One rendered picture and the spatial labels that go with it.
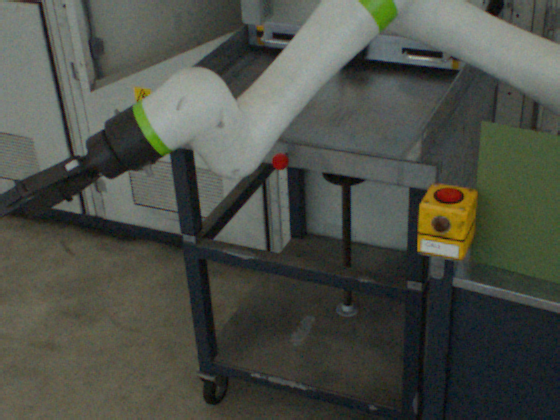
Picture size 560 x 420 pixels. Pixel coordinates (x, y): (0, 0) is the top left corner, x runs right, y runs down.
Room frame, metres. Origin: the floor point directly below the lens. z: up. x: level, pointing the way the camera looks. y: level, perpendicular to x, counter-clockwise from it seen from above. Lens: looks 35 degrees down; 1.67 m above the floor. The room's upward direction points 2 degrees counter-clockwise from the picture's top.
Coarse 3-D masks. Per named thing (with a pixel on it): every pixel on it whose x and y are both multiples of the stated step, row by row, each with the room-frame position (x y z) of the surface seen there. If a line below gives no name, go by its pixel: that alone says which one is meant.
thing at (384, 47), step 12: (252, 24) 2.08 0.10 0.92; (276, 24) 2.05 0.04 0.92; (288, 24) 2.04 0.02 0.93; (300, 24) 2.04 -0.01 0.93; (252, 36) 2.08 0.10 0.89; (276, 36) 2.05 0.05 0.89; (288, 36) 2.04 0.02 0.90; (384, 36) 1.94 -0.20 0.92; (396, 36) 1.94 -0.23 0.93; (372, 48) 1.95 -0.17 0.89; (384, 48) 1.94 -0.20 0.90; (396, 48) 1.93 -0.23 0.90; (408, 48) 1.92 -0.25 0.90; (420, 48) 1.91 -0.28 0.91; (432, 48) 1.90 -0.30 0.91; (384, 60) 1.94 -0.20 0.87; (396, 60) 1.93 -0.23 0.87; (408, 60) 1.92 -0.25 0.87
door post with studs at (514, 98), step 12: (504, 0) 2.12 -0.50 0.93; (516, 0) 2.10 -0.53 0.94; (528, 0) 2.09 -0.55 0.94; (504, 12) 2.11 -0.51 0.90; (516, 12) 2.10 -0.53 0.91; (528, 12) 2.09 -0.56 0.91; (516, 24) 2.10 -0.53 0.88; (528, 24) 2.09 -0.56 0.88; (516, 96) 2.09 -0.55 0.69; (516, 108) 2.09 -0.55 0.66; (516, 120) 2.09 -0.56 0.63
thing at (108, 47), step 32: (64, 0) 1.92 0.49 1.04; (96, 0) 1.97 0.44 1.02; (128, 0) 2.04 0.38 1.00; (160, 0) 2.11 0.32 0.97; (192, 0) 2.18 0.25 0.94; (224, 0) 2.26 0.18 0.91; (96, 32) 1.96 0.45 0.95; (128, 32) 2.03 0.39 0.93; (160, 32) 2.10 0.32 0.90; (192, 32) 2.17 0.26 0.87; (224, 32) 2.22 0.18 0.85; (96, 64) 1.95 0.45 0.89; (128, 64) 2.02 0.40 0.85
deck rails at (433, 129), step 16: (496, 16) 2.06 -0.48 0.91; (240, 32) 2.05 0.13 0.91; (224, 48) 1.98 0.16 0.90; (240, 48) 2.05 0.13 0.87; (256, 48) 2.09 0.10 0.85; (208, 64) 1.90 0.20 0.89; (224, 64) 1.97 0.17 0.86; (240, 64) 2.00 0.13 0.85; (464, 64) 1.79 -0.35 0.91; (224, 80) 1.91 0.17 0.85; (464, 80) 1.78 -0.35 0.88; (448, 96) 1.66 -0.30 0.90; (464, 96) 1.77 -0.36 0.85; (432, 112) 1.56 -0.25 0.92; (448, 112) 1.67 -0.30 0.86; (432, 128) 1.56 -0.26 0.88; (416, 144) 1.56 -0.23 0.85; (432, 144) 1.56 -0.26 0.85; (416, 160) 1.50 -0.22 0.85
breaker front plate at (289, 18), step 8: (280, 0) 2.06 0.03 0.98; (288, 0) 2.05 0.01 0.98; (296, 0) 2.04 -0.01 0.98; (304, 0) 2.03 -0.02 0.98; (312, 0) 2.03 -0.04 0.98; (320, 0) 2.02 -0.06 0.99; (280, 8) 2.06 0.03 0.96; (288, 8) 2.05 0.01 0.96; (296, 8) 2.04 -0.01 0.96; (304, 8) 2.03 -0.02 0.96; (312, 8) 2.03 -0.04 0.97; (280, 16) 2.06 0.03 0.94; (288, 16) 2.05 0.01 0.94; (296, 16) 2.04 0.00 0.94; (304, 16) 2.04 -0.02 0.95; (384, 32) 1.96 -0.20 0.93
